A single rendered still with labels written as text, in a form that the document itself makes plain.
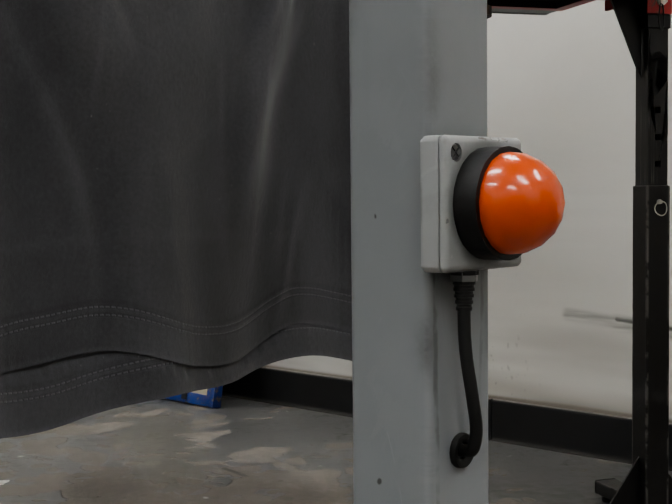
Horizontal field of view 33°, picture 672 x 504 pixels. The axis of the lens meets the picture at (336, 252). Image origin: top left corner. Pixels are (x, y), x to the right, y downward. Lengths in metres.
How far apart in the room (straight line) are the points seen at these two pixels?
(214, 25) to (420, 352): 0.37
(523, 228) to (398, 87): 0.07
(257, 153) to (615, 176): 2.11
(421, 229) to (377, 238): 0.03
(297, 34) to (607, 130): 2.08
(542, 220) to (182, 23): 0.37
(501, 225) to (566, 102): 2.50
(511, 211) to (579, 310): 2.49
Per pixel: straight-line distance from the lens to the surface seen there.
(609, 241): 2.84
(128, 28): 0.69
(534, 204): 0.41
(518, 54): 2.99
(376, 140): 0.44
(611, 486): 2.49
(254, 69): 0.77
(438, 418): 0.44
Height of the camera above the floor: 0.65
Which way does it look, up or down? 3 degrees down
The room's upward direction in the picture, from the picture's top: 1 degrees counter-clockwise
